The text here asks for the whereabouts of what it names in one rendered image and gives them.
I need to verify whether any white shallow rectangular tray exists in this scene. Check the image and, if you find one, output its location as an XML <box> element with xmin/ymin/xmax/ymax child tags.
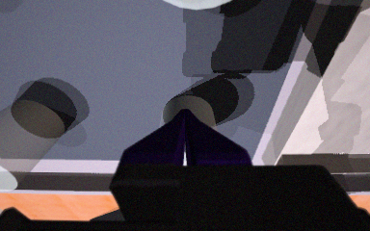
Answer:
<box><xmin>261</xmin><ymin>0</ymin><xmax>370</xmax><ymax>174</ymax></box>

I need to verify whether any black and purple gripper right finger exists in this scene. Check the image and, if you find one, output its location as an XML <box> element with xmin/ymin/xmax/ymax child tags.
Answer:
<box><xmin>185</xmin><ymin>109</ymin><xmax>253</xmax><ymax>166</ymax></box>

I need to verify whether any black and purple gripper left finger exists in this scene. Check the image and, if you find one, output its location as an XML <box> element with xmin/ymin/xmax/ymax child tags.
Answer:
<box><xmin>118</xmin><ymin>109</ymin><xmax>185</xmax><ymax>167</ymax></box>

